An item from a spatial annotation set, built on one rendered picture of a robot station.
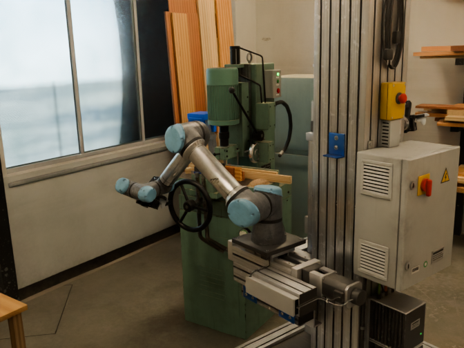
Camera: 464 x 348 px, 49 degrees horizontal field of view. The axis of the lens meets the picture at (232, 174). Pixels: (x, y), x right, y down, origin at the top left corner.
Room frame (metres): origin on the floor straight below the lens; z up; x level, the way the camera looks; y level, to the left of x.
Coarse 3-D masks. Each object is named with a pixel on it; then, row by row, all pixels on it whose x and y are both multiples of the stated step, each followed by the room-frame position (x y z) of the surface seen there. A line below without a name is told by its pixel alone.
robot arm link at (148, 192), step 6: (132, 186) 2.27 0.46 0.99; (138, 186) 2.26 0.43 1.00; (144, 186) 2.25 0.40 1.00; (150, 186) 2.25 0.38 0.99; (156, 186) 2.30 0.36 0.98; (132, 192) 2.26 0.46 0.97; (138, 192) 2.23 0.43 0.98; (144, 192) 2.22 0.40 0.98; (150, 192) 2.23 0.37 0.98; (156, 192) 2.29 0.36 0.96; (138, 198) 2.24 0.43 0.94; (144, 198) 2.21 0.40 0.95; (150, 198) 2.23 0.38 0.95
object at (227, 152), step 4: (232, 144) 2.87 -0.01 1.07; (236, 144) 2.87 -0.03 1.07; (216, 148) 2.80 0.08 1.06; (220, 148) 2.78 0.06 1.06; (224, 148) 2.77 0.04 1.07; (228, 148) 2.80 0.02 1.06; (232, 148) 2.83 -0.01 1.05; (236, 148) 2.87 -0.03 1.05; (216, 152) 2.80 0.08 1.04; (220, 152) 2.78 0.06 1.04; (224, 152) 2.77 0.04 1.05; (228, 152) 2.80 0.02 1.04; (232, 152) 2.83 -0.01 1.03; (216, 156) 2.80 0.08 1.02; (220, 156) 2.78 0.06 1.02; (224, 156) 2.77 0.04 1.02; (228, 156) 2.80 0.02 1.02; (232, 156) 2.83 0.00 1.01; (236, 156) 2.87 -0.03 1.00; (224, 160) 2.82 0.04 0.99
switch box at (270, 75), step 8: (264, 72) 2.99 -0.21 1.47; (272, 72) 2.96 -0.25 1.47; (280, 72) 3.04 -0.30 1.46; (264, 80) 2.99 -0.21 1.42; (272, 80) 2.96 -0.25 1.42; (280, 80) 3.03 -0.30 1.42; (272, 88) 2.96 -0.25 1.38; (280, 88) 3.03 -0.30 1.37; (272, 96) 2.96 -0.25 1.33; (280, 96) 3.04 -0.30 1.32
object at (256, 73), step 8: (224, 64) 3.04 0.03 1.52; (256, 64) 2.93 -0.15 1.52; (264, 64) 3.00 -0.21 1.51; (272, 64) 3.08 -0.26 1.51; (256, 72) 2.92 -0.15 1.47; (256, 80) 2.92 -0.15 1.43; (256, 88) 2.92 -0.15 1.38; (256, 96) 2.92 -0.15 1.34; (272, 128) 3.07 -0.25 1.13; (264, 136) 2.99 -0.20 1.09; (272, 136) 3.07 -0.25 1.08; (232, 160) 3.02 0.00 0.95; (240, 160) 2.98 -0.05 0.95; (248, 160) 2.95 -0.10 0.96; (272, 168) 3.07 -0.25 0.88
